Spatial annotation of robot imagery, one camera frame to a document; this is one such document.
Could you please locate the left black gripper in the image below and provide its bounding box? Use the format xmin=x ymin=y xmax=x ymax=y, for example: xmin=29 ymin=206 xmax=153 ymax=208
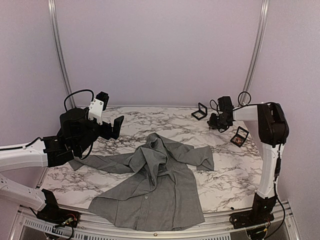
xmin=74 ymin=115 xmax=124 ymax=155

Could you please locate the orange portrait brooch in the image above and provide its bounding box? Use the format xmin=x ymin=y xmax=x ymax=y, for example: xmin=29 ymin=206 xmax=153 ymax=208
xmin=234 ymin=136 xmax=243 ymax=145

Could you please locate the grey button-up shirt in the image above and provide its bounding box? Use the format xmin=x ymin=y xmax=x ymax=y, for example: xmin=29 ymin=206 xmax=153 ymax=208
xmin=69 ymin=133 xmax=214 ymax=220

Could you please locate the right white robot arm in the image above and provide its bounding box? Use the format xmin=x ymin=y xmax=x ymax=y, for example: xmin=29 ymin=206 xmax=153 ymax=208
xmin=207 ymin=96 xmax=289 ymax=224

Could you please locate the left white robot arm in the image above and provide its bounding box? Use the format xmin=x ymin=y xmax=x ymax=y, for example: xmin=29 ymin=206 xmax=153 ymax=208
xmin=0 ymin=89 xmax=125 ymax=223

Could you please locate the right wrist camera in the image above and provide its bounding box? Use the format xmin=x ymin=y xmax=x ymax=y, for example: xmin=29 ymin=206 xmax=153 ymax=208
xmin=209 ymin=99 xmax=220 ymax=112

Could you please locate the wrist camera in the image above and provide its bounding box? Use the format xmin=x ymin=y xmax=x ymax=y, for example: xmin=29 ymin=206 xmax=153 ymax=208
xmin=209 ymin=99 xmax=220 ymax=112
xmin=88 ymin=91 xmax=109 ymax=125

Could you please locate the black display frame back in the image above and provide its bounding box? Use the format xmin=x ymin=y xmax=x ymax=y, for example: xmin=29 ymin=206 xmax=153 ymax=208
xmin=191 ymin=102 xmax=208 ymax=121

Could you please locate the black display frame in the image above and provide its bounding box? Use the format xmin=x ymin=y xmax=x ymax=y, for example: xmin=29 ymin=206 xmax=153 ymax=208
xmin=230 ymin=126 xmax=250 ymax=148
xmin=191 ymin=102 xmax=208 ymax=121

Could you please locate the black display frame front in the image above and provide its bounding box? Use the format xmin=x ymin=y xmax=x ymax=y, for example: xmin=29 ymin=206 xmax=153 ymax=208
xmin=230 ymin=126 xmax=250 ymax=148

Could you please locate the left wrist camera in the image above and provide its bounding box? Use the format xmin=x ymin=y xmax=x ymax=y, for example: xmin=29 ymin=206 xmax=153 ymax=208
xmin=88 ymin=91 xmax=109 ymax=125

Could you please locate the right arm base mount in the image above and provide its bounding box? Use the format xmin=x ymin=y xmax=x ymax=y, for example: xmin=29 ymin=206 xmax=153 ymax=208
xmin=229 ymin=193 xmax=277 ymax=229

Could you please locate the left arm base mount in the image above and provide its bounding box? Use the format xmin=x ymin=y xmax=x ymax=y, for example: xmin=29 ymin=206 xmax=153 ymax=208
xmin=36 ymin=189 xmax=80 ymax=228

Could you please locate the front aluminium rail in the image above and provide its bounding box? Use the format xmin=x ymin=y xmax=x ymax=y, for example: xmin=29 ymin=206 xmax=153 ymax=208
xmin=9 ymin=203 xmax=301 ymax=240

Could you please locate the right aluminium frame post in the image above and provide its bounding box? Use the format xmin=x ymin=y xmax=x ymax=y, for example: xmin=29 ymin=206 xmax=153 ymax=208
xmin=238 ymin=0 xmax=270 ymax=106

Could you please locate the aluminium frame post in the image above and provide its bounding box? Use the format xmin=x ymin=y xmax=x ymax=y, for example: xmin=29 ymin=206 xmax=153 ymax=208
xmin=238 ymin=0 xmax=270 ymax=106
xmin=48 ymin=0 xmax=73 ymax=96

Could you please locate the left aluminium frame post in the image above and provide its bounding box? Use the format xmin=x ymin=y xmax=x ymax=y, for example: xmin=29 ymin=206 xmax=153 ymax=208
xmin=48 ymin=0 xmax=73 ymax=96

